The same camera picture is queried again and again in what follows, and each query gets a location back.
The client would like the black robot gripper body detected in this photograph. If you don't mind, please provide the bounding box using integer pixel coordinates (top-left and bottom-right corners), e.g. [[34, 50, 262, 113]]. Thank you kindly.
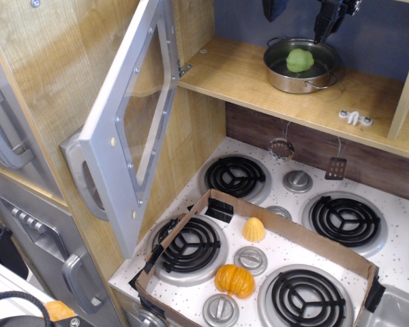
[[319, 0, 362, 17]]

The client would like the blue padded gripper finger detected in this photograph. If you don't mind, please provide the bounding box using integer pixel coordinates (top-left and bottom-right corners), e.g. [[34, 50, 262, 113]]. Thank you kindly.
[[262, 0, 288, 22]]

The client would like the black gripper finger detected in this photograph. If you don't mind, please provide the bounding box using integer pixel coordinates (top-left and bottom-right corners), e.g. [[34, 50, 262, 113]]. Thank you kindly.
[[314, 11, 343, 44]]

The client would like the silver toy microwave door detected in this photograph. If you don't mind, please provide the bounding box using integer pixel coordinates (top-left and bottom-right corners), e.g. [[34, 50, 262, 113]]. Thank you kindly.
[[78, 1, 180, 259]]

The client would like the green toy vegetable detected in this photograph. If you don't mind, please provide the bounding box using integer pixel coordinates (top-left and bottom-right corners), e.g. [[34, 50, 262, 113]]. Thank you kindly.
[[286, 48, 314, 73]]

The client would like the stainless steel pot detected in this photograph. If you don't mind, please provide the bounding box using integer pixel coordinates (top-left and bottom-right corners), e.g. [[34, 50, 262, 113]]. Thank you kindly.
[[263, 37, 339, 94]]

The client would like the white plastic door latch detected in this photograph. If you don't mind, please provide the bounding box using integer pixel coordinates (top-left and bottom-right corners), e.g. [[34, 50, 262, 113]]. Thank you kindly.
[[338, 110, 373, 127]]

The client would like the round hanging strainer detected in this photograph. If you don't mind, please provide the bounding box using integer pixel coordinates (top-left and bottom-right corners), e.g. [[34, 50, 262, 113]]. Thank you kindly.
[[269, 138, 295, 161]]

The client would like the hanging toy spatula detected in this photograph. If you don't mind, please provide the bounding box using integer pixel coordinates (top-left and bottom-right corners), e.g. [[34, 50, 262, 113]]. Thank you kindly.
[[324, 157, 347, 181]]

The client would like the back silver stove knob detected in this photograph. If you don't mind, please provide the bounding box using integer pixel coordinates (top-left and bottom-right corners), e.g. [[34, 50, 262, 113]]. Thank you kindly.
[[283, 170, 314, 193]]

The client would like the silver stove knob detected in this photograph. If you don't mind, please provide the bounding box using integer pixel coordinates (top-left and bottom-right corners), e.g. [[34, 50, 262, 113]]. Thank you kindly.
[[202, 294, 239, 327], [283, 170, 314, 193], [234, 246, 268, 276]]

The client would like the back left black burner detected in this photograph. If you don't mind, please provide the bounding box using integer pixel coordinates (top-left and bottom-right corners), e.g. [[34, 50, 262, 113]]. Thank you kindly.
[[198, 155, 272, 205]]

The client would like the black burner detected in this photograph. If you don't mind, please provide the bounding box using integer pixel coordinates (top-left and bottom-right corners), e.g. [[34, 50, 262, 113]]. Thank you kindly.
[[256, 264, 354, 327], [198, 155, 272, 205], [301, 191, 388, 258], [154, 215, 228, 287]]

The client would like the small middle silver knob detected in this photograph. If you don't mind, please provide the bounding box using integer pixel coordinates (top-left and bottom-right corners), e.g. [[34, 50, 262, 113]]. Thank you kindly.
[[266, 206, 292, 221]]

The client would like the back right black burner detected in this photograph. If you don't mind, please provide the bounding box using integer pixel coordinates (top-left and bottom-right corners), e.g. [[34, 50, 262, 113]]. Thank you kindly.
[[301, 191, 388, 258]]

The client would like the centre silver stove knob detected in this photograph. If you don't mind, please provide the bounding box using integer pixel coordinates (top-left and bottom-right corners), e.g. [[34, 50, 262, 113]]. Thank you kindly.
[[234, 246, 268, 276]]

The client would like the brown cardboard barrier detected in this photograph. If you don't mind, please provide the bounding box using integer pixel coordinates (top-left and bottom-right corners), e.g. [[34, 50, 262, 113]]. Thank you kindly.
[[130, 190, 385, 326]]

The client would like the front left black burner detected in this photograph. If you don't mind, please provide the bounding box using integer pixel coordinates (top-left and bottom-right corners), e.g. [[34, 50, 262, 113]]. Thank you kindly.
[[154, 215, 228, 287]]

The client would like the orange toy pumpkin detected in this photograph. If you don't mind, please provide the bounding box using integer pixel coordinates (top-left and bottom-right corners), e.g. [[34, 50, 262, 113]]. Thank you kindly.
[[214, 264, 256, 299]]

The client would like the front right black burner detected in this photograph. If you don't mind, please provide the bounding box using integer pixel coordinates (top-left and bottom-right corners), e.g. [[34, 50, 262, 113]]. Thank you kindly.
[[256, 264, 354, 327]]

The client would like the silver toy sink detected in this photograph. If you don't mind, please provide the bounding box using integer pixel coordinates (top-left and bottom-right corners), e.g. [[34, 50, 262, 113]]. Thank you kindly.
[[357, 285, 409, 327]]

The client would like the front silver stove knob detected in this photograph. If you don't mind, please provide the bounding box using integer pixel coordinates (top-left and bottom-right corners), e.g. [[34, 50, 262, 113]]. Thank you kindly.
[[202, 294, 239, 327]]

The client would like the grey water dispenser panel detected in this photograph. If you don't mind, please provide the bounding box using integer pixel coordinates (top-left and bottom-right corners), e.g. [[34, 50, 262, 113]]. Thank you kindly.
[[0, 197, 69, 262]]

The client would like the silver oven knob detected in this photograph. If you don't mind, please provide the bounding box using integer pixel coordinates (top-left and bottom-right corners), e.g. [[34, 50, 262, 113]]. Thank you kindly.
[[138, 309, 167, 327]]

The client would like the black device at left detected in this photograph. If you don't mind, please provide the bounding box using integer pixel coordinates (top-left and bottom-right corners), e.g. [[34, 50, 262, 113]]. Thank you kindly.
[[0, 223, 29, 279]]

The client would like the orange toy at bottom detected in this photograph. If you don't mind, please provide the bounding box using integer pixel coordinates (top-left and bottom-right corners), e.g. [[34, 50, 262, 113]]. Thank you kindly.
[[45, 300, 76, 322]]

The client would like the grey wall phone holder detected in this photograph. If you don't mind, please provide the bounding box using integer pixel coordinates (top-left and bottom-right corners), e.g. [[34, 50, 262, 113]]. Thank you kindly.
[[60, 128, 108, 221]]

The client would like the lower grey fridge handle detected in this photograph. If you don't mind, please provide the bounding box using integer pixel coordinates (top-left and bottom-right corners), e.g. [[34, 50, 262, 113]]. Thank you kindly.
[[61, 253, 102, 315]]

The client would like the black braided cable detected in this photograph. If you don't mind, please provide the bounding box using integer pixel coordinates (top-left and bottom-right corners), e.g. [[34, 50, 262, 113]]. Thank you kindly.
[[0, 291, 52, 327]]

